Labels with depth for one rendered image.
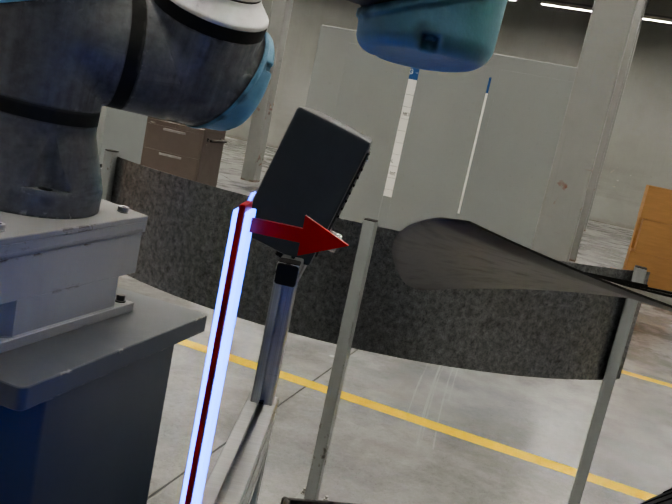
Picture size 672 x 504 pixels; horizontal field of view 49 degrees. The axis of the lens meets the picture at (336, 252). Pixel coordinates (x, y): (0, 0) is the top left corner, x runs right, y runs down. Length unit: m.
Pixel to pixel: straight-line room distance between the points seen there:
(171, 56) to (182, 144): 6.52
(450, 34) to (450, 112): 6.32
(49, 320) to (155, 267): 1.93
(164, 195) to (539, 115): 4.47
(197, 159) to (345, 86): 1.55
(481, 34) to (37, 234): 0.43
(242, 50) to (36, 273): 0.28
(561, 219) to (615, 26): 1.19
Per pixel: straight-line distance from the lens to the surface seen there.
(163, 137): 7.36
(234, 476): 0.83
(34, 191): 0.73
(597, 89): 4.86
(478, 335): 2.44
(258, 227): 0.43
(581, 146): 4.84
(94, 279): 0.77
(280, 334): 0.98
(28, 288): 0.70
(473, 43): 0.39
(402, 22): 0.38
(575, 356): 2.67
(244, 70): 0.76
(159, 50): 0.74
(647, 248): 8.66
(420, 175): 6.73
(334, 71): 7.04
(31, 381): 0.64
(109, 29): 0.73
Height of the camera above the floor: 1.25
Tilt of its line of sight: 10 degrees down
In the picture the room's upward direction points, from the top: 12 degrees clockwise
